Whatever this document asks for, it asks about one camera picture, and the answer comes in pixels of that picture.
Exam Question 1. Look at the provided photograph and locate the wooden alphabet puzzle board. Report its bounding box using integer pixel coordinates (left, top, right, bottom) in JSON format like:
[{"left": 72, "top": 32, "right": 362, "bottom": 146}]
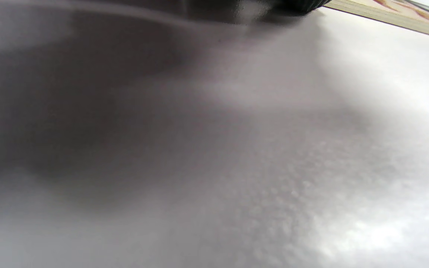
[{"left": 324, "top": 0, "right": 429, "bottom": 41}]

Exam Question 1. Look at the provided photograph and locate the person's left hand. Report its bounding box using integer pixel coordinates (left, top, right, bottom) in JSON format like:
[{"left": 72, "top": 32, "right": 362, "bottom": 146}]
[{"left": 185, "top": 0, "right": 332, "bottom": 17}]

